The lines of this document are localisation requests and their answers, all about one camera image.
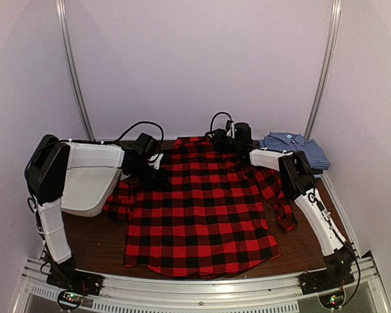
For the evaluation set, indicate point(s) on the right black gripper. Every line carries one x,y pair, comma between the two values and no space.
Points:
219,137

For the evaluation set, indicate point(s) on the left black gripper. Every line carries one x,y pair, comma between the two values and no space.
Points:
159,184

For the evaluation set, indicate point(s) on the red black plaid shirt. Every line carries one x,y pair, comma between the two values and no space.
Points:
208,222

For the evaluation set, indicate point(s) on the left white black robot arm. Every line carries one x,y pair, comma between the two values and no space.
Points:
45,176

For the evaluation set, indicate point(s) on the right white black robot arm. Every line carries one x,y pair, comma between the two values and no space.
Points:
298,184

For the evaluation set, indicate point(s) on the white plastic bin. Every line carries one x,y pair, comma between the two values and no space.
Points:
87,189

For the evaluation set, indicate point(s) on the blue checked folded shirt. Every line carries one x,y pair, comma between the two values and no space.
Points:
289,142

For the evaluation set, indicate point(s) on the left circuit board with leds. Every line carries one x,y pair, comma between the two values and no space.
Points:
68,300

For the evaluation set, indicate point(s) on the circuit board with leds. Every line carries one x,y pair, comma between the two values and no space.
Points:
332,301
68,300

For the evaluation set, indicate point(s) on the right circuit board with leds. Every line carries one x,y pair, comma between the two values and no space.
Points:
332,301

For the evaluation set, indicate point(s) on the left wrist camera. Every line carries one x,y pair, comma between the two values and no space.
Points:
155,161

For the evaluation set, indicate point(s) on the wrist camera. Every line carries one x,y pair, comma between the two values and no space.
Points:
155,161
230,128

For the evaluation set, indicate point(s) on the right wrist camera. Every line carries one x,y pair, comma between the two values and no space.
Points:
230,128

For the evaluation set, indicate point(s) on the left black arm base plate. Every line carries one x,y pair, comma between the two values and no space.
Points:
82,282

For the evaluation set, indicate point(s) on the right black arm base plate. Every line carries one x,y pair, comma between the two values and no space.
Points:
318,281

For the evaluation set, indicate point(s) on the right aluminium corner post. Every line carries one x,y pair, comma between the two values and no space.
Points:
330,47

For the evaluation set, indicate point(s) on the aluminium corner post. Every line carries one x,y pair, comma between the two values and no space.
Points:
330,47
60,6

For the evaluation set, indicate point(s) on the left aluminium corner post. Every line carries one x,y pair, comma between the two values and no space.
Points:
60,6

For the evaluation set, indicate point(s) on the aluminium front frame rail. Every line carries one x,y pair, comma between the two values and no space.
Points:
281,293

